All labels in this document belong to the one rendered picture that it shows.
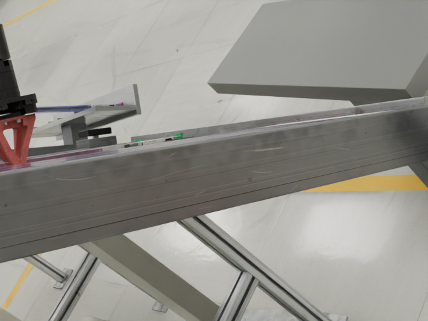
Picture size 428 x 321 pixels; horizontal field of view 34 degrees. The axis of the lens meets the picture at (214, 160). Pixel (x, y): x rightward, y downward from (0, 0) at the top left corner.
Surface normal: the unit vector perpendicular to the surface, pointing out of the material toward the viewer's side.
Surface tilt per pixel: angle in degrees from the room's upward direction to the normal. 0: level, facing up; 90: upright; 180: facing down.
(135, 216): 90
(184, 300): 90
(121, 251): 90
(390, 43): 0
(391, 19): 0
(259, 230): 0
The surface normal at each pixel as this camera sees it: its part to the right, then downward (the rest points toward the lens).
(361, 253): -0.66, -0.59
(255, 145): 0.61, -0.04
